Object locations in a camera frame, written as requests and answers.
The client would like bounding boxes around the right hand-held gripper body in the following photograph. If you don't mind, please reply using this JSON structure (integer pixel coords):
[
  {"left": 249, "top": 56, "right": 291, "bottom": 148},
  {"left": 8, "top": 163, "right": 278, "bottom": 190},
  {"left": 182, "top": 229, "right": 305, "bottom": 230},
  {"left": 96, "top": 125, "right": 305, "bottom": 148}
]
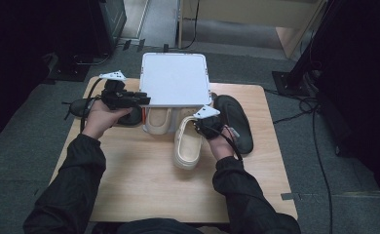
[{"left": 192, "top": 104, "right": 225, "bottom": 140}]

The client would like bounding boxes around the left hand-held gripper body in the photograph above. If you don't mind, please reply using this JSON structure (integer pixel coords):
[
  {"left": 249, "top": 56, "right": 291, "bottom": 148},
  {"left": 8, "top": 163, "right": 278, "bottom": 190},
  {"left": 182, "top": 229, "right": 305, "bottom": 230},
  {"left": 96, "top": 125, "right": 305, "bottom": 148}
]
[{"left": 98, "top": 69, "right": 132, "bottom": 111}]

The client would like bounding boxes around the person's right hand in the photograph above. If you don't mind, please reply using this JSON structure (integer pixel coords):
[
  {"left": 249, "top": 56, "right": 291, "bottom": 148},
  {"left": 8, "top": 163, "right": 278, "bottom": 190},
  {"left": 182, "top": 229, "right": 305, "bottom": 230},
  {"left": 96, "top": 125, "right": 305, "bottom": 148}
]
[{"left": 207, "top": 126, "right": 237, "bottom": 162}]

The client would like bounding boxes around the person's left hand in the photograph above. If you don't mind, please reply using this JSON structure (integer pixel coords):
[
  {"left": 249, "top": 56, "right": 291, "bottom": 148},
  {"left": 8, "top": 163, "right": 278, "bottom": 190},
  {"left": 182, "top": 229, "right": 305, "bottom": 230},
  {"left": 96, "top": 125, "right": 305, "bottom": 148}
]
[{"left": 81, "top": 98, "right": 133, "bottom": 140}]

